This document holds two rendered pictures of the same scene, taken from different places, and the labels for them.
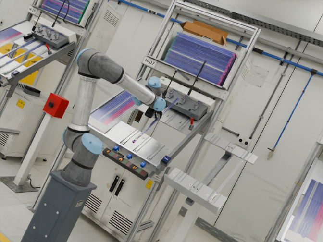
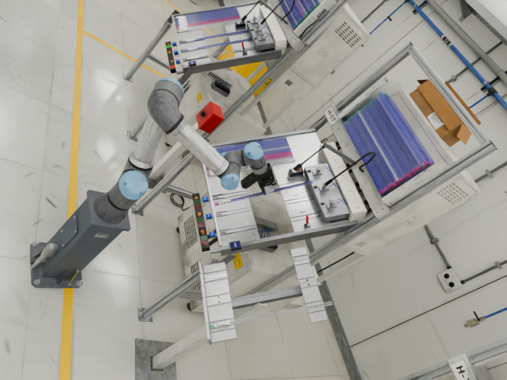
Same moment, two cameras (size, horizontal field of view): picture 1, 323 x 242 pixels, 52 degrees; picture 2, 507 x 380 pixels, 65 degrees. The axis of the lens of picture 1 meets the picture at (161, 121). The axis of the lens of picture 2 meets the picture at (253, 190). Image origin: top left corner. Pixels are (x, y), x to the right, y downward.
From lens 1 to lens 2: 1.06 m
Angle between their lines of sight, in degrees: 31
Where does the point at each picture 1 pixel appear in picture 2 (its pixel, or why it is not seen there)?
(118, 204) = (206, 255)
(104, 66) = (154, 110)
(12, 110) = (191, 100)
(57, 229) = (70, 246)
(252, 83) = not seen: outside the picture
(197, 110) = (332, 209)
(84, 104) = (144, 139)
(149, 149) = (236, 222)
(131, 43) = (397, 73)
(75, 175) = (102, 206)
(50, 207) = (75, 222)
